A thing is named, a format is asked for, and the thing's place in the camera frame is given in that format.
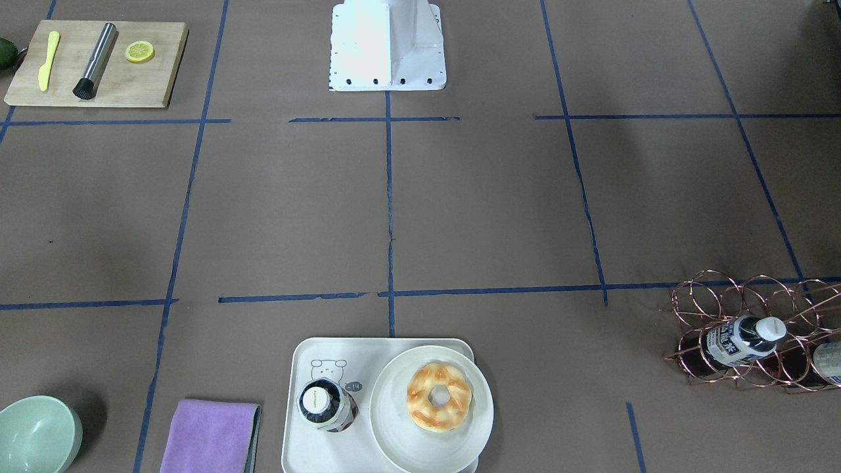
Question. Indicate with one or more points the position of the steel muddler black tip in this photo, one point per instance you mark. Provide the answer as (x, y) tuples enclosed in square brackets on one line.
[(86, 87)]

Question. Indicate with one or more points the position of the wooden cutting board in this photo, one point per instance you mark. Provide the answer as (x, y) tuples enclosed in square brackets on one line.
[(70, 65)]

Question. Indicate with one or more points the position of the dark tea bottle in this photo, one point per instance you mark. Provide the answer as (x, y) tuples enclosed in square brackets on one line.
[(326, 406)]

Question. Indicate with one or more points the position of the glazed ring donut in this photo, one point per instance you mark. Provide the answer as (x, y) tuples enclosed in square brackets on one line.
[(438, 397)]

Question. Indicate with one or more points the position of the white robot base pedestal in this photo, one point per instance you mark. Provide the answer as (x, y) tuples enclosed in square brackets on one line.
[(386, 46)]

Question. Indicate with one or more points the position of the mint green bowl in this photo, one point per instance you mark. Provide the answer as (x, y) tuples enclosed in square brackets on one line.
[(39, 434)]

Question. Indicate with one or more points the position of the purple folded cloth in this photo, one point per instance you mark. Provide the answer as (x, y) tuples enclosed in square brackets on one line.
[(212, 436)]

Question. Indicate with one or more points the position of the lemon slice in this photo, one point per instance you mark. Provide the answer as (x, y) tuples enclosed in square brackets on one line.
[(139, 51)]

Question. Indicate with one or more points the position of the green avocado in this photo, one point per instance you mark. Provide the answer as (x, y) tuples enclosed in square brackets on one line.
[(8, 54)]

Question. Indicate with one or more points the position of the cream rabbit tray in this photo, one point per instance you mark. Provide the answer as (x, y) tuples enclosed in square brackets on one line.
[(354, 364)]

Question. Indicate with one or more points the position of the yellow plastic knife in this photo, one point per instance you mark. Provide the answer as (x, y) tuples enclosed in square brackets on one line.
[(44, 73)]

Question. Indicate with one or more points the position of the copper wire bottle rack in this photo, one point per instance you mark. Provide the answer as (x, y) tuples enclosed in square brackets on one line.
[(810, 309)]

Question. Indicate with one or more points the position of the cream round plate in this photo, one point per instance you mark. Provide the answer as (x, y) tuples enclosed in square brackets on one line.
[(414, 449)]

